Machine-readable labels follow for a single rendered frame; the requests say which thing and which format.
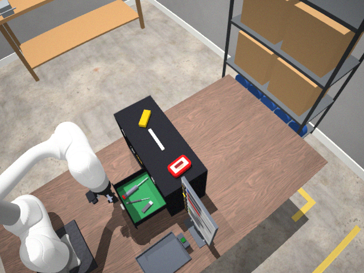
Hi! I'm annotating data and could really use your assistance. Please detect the yellow rectangular block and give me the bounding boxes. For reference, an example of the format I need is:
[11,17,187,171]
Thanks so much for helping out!
[139,110,151,127]

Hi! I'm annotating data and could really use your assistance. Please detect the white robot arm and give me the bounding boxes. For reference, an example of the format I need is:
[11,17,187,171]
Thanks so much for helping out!
[0,122,109,273]

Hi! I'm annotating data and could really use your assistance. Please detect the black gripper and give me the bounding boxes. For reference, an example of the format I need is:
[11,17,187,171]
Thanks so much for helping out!
[96,181,119,204]

